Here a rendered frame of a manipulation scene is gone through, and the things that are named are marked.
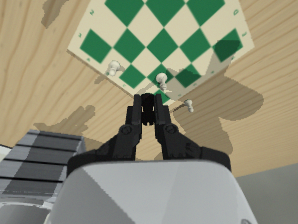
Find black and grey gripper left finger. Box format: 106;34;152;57
66;94;142;179

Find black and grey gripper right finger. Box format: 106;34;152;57
154;94;232;173

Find green and cream chessboard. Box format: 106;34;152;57
67;0;255;106

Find black rook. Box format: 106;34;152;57
141;93;155;126

